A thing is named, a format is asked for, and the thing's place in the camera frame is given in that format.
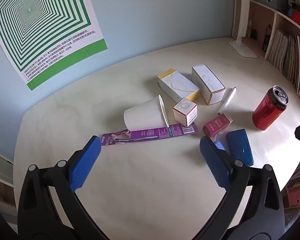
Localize purple toothbrush package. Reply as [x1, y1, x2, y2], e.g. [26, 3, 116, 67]
[102, 122, 198, 147]

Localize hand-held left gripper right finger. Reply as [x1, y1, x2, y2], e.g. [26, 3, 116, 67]
[194, 135, 286, 240]

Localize white desk lamp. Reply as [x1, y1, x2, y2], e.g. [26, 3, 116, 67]
[229, 0, 257, 58]

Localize red drink can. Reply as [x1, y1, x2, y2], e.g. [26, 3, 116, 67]
[252, 85, 289, 131]

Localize row of magazines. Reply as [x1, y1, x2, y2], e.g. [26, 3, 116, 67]
[264, 29, 300, 90]

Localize dark small shelf items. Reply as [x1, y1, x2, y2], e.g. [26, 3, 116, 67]
[264, 25, 272, 52]

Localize tall white gold-trimmed box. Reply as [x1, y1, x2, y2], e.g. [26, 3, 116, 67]
[191, 64, 226, 105]

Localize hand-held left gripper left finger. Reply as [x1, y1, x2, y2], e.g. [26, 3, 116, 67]
[17, 135, 108, 240]

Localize white paper cup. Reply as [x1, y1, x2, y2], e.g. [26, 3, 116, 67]
[124, 94, 169, 132]

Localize light blue plastic wrapper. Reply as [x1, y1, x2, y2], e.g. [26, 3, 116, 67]
[214, 134, 228, 152]

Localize green striped wall poster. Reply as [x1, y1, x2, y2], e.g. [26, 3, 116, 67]
[0, 0, 108, 91]

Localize red and yellow toy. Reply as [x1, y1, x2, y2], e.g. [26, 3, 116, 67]
[287, 4, 300, 34]

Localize wooden bookshelf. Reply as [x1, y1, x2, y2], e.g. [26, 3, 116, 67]
[234, 0, 300, 100]

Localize dark blue rectangular block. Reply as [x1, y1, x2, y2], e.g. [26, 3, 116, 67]
[226, 129, 254, 167]

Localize white plastic stick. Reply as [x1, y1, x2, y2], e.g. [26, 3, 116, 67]
[217, 87, 237, 115]

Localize small red box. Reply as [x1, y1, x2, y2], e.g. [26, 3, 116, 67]
[202, 114, 233, 138]

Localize small white red-trimmed box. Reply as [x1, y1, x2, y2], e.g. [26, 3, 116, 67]
[172, 97, 198, 127]

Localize yellow and white box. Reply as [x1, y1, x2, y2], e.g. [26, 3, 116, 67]
[157, 69, 200, 105]

